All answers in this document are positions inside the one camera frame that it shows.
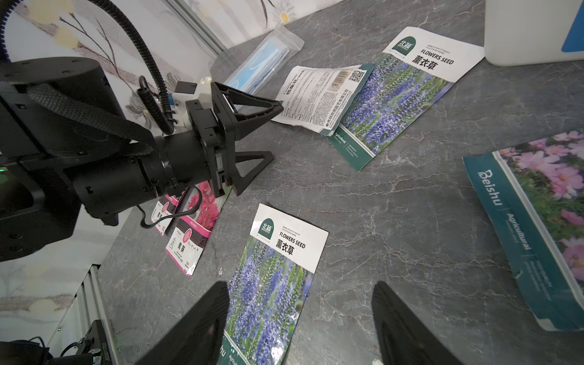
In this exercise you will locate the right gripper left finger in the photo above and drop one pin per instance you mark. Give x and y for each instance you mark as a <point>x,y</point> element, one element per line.
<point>197,337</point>

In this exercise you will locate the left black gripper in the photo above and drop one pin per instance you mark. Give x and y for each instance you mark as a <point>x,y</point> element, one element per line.
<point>247,113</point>

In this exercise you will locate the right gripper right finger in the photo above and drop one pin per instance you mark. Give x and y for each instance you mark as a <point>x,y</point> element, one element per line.
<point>402,337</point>

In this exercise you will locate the lavender seed packet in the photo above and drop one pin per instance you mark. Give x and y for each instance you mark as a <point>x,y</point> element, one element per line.
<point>269,287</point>
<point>414,71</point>

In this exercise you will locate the hollyhock seed packet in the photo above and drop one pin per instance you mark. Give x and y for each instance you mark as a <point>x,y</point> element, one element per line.
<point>191,232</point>
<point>165,207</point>

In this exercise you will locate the pink cosmos seed packet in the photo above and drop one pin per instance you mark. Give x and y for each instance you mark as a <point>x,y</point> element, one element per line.
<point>533,195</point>

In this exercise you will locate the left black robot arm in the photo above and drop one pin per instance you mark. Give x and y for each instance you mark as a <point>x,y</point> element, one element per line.
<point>66,146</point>

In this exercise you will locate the white back-side seed packet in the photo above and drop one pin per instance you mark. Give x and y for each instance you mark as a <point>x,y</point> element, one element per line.
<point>317,98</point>

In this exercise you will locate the bagged blue face masks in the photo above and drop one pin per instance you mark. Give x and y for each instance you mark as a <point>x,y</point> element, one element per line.
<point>275,50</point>

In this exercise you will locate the blue lidded storage box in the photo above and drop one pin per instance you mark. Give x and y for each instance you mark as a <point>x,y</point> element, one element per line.
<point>533,32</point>

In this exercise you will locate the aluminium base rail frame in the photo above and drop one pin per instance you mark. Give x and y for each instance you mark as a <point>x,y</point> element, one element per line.
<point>54,316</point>

